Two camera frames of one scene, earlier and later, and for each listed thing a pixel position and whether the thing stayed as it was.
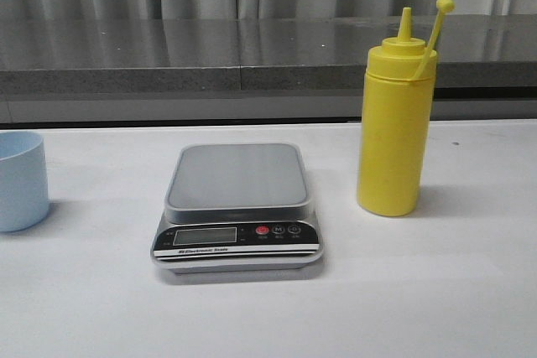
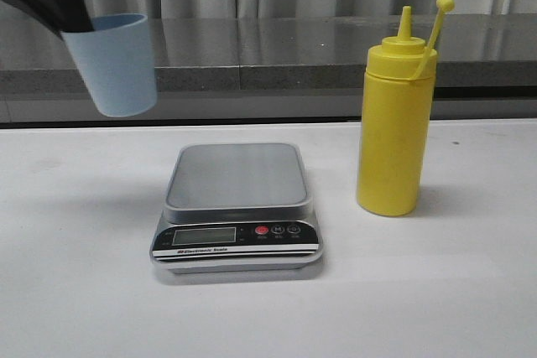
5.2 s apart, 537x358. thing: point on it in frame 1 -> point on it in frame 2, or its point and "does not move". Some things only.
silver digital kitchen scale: (238, 208) does not move
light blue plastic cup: (24, 196) -> (117, 59)
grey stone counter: (253, 70) does not move
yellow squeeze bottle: (398, 97) does not move
